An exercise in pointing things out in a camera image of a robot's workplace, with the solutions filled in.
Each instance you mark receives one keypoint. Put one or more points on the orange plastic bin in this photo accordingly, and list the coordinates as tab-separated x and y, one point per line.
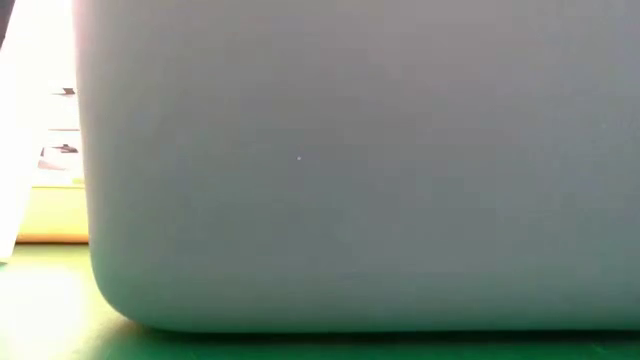
55	215

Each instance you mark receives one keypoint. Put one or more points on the blue-grey plastic bin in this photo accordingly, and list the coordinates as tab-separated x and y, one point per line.
350	175

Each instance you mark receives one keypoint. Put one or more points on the white plastic bin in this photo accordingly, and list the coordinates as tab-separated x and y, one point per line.
10	200

